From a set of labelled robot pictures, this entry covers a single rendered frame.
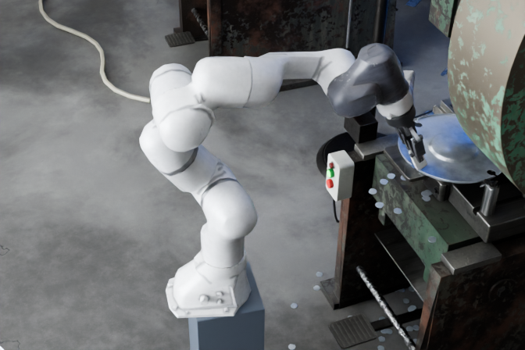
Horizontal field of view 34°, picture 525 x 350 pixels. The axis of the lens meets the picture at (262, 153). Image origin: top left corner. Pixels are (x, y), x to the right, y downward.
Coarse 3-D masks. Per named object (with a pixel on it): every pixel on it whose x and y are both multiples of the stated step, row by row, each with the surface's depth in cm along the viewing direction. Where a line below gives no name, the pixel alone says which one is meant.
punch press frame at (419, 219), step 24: (432, 0) 218; (456, 0) 209; (384, 168) 241; (384, 192) 244; (408, 192) 232; (384, 216) 249; (408, 216) 234; (432, 216) 224; (456, 216) 225; (408, 240) 237; (456, 240) 218; (480, 240) 220; (504, 240) 224; (408, 336) 252
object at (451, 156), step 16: (416, 128) 232; (432, 128) 232; (448, 128) 232; (400, 144) 226; (432, 144) 225; (448, 144) 225; (464, 144) 226; (432, 160) 221; (448, 160) 221; (464, 160) 220; (480, 160) 221; (432, 176) 215; (448, 176) 216; (464, 176) 216; (480, 176) 216
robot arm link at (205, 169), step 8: (200, 152) 194; (208, 152) 198; (200, 160) 194; (208, 160) 196; (216, 160) 203; (192, 168) 193; (200, 168) 194; (208, 168) 196; (216, 168) 205; (224, 168) 208; (168, 176) 194; (176, 176) 193; (184, 176) 193; (192, 176) 194; (200, 176) 195; (208, 176) 196; (216, 176) 206; (224, 176) 207; (232, 176) 208; (176, 184) 197; (184, 184) 196; (192, 184) 196; (200, 184) 196; (208, 184) 205; (192, 192) 207; (200, 192) 206; (200, 200) 207
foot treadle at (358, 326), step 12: (408, 312) 264; (420, 312) 264; (336, 324) 258; (348, 324) 258; (360, 324) 258; (372, 324) 259; (384, 324) 260; (336, 336) 254; (348, 336) 255; (360, 336) 254; (372, 336) 255
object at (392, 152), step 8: (384, 152) 225; (392, 152) 224; (392, 160) 221; (400, 160) 221; (400, 168) 219; (408, 168) 219; (408, 176) 216; (416, 176) 216; (424, 176) 216; (432, 184) 230; (440, 184) 226; (448, 184) 225; (432, 192) 231; (440, 192) 227; (440, 200) 228
